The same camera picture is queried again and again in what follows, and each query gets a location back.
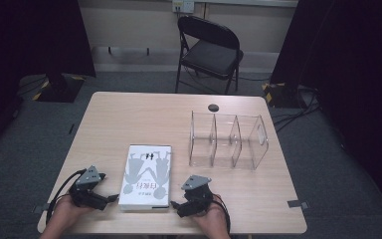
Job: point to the person's left hand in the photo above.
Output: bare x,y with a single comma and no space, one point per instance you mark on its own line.
64,210

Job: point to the dark curtain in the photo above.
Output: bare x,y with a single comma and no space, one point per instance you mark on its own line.
351,66
30,36

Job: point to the black folding chair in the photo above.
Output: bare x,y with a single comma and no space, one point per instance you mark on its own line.
212,54

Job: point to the black stand base striped tape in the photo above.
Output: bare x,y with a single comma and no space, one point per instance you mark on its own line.
278,94
59,88

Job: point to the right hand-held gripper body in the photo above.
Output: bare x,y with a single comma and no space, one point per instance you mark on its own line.
197,195

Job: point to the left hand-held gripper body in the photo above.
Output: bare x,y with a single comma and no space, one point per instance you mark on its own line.
88,177

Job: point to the person's right hand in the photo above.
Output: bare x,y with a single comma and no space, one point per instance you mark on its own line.
214,217

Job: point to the small black floor marker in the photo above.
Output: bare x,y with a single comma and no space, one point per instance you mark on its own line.
71,129

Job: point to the grey tape piece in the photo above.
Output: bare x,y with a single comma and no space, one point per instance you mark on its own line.
297,204
41,208

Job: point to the white book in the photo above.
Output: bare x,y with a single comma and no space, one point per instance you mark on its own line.
146,179

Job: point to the white wall socket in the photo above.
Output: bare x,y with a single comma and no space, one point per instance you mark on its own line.
183,6

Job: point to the clear acrylic book rack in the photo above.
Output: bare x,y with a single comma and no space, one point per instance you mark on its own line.
227,142

